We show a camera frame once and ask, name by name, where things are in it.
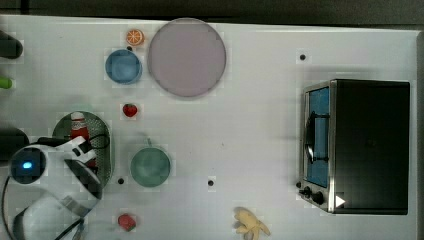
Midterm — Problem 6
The red plush ketchup bottle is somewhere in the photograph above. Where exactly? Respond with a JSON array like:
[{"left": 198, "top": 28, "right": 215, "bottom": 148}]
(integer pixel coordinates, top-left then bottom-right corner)
[{"left": 71, "top": 112, "right": 98, "bottom": 172}]

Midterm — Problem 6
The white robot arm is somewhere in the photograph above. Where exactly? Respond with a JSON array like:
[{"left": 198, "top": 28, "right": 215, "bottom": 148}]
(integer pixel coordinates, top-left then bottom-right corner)
[{"left": 9, "top": 136, "right": 103, "bottom": 240}]

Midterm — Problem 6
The green oval strainer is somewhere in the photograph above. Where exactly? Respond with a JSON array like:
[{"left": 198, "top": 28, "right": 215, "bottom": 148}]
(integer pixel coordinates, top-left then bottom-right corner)
[{"left": 52, "top": 111, "right": 115, "bottom": 187}]

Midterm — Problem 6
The large grey round plate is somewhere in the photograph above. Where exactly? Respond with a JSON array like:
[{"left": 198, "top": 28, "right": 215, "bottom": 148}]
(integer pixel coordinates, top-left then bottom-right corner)
[{"left": 147, "top": 18, "right": 227, "bottom": 97}]

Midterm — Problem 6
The red strawberry toy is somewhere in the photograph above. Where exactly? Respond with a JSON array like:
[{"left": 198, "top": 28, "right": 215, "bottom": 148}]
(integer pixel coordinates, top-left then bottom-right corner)
[{"left": 122, "top": 103, "right": 138, "bottom": 118}]

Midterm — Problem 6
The blue metal cup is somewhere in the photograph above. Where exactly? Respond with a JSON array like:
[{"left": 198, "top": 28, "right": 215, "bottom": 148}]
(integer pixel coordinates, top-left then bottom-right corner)
[{"left": 105, "top": 49, "right": 143, "bottom": 85}]

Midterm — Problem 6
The peeled banana toy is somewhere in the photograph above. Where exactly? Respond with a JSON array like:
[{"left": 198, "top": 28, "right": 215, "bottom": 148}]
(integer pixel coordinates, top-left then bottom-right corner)
[{"left": 234, "top": 208, "right": 271, "bottom": 240}]

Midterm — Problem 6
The orange slice toy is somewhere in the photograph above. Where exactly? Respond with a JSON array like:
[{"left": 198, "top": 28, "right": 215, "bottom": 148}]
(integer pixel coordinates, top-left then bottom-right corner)
[{"left": 126, "top": 29, "right": 145, "bottom": 46}]

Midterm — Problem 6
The pink strawberry toy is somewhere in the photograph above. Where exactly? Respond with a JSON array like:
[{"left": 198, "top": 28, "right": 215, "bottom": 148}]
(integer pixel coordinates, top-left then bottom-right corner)
[{"left": 118, "top": 214, "right": 136, "bottom": 232}]

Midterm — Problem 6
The silver toaster oven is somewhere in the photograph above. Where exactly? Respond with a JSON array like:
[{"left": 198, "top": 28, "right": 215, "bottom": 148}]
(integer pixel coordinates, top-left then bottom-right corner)
[{"left": 296, "top": 79, "right": 410, "bottom": 215}]

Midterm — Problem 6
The black frying pan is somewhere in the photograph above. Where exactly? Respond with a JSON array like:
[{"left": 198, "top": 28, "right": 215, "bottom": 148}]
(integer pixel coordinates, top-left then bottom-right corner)
[{"left": 0, "top": 128, "right": 29, "bottom": 164}]

